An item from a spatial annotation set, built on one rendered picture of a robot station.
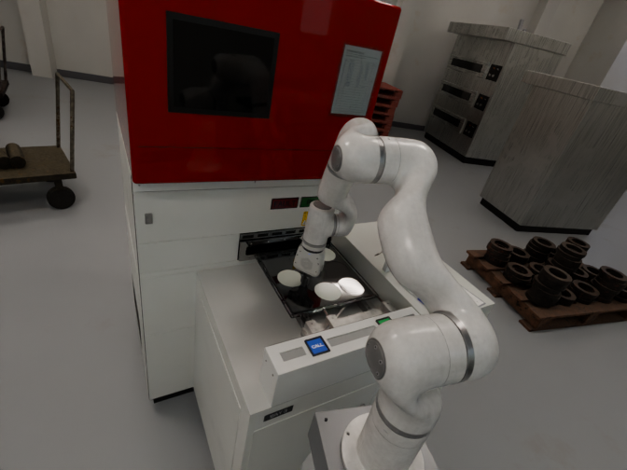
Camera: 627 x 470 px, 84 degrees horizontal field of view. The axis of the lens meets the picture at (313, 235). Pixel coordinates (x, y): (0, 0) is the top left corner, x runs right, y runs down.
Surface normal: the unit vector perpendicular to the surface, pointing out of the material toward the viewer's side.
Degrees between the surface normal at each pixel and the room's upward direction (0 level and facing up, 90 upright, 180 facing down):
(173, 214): 90
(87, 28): 90
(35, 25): 90
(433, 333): 14
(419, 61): 90
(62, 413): 0
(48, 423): 0
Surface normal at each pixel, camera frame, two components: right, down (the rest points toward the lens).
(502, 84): 0.22, 0.55
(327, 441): 0.15, -0.84
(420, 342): 0.18, -0.59
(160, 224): 0.47, 0.54
